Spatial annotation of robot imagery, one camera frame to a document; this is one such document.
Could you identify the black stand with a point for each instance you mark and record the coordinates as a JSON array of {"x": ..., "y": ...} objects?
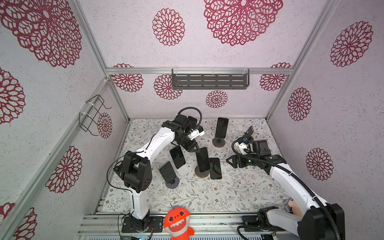
[{"x": 248, "y": 134}]

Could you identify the grey round stand front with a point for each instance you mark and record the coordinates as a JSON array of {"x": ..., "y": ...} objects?
[{"x": 173, "y": 183}]

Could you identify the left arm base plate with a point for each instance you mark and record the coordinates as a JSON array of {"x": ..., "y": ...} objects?
[{"x": 150, "y": 224}]

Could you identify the red shark plush toy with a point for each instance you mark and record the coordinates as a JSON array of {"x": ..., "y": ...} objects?
[{"x": 176, "y": 223}]

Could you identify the white phone stand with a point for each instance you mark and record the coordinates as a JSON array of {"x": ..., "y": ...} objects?
[{"x": 183, "y": 170}]

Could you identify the phone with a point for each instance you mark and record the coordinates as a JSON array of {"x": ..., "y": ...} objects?
[
  {"x": 167, "y": 172},
  {"x": 221, "y": 129},
  {"x": 177, "y": 157},
  {"x": 215, "y": 169},
  {"x": 203, "y": 159}
]

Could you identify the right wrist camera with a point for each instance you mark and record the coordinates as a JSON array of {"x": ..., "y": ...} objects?
[{"x": 243, "y": 147}]

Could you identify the wooden round stand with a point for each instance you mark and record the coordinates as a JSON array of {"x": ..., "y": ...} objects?
[
  {"x": 218, "y": 142},
  {"x": 200, "y": 174}
]

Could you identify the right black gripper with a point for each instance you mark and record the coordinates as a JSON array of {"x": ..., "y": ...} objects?
[{"x": 234, "y": 157}]

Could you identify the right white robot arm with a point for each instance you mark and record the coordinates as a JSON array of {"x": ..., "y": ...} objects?
[{"x": 316, "y": 218}]

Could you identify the black wire wall rack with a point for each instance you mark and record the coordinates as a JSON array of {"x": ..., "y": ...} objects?
[{"x": 96, "y": 121}]

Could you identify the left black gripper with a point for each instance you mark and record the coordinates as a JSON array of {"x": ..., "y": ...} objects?
[{"x": 190, "y": 148}]

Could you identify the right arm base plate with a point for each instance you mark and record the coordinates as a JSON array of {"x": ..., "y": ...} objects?
[{"x": 255, "y": 220}]

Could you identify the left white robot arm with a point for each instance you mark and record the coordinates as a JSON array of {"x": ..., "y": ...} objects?
[{"x": 135, "y": 167}]

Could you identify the boy doll plush toy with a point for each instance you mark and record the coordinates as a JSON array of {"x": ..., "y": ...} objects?
[{"x": 295, "y": 208}]

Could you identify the grey wall shelf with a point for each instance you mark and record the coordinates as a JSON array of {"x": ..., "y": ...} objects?
[{"x": 210, "y": 81}]

